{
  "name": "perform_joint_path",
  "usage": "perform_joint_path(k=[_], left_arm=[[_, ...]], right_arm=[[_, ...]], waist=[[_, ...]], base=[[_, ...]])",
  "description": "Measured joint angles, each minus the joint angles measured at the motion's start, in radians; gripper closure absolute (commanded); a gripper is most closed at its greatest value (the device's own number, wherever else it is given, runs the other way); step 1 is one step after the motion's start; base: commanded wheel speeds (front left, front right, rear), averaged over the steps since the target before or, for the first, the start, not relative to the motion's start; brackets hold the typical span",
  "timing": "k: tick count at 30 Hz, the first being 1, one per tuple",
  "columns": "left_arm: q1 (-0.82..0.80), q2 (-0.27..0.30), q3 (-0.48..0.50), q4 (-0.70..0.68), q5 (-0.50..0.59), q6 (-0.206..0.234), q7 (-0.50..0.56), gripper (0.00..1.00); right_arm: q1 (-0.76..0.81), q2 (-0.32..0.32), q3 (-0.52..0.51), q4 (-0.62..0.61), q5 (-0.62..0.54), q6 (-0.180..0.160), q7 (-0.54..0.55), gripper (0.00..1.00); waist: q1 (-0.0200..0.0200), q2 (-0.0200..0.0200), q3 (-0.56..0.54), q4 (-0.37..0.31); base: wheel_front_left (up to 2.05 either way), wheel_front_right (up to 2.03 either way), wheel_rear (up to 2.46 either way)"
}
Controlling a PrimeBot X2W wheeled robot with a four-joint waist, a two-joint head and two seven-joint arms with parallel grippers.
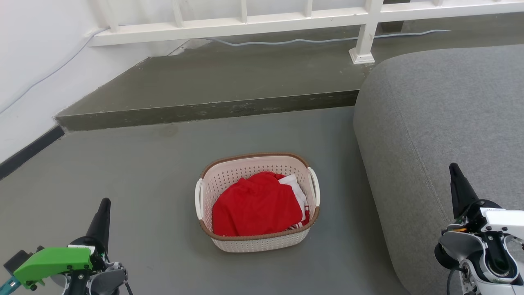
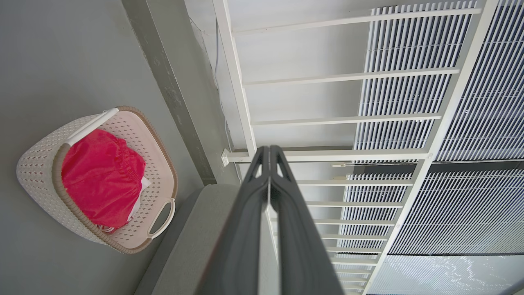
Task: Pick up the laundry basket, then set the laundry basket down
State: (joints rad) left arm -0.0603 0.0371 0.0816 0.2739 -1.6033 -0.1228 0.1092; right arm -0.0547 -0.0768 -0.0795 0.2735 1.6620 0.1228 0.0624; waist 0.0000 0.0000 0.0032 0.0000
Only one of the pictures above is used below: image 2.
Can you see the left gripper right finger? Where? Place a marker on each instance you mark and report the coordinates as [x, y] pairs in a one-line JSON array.
[[299, 246]]

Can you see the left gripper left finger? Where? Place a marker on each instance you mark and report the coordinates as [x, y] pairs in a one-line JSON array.
[[241, 246]]

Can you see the cream perforated laundry basket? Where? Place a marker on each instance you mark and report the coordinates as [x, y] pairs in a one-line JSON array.
[[39, 172]]

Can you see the grey fabric sofa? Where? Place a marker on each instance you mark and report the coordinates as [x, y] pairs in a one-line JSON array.
[[192, 246]]

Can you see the white garment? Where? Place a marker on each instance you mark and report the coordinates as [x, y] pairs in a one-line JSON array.
[[144, 185]]

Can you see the red garment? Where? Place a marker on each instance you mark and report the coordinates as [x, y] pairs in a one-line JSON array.
[[102, 180]]

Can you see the white metal railing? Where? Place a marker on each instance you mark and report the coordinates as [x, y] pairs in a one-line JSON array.
[[237, 82]]

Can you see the white window blinds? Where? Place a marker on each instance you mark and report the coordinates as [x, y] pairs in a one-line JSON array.
[[470, 213], [409, 53]]

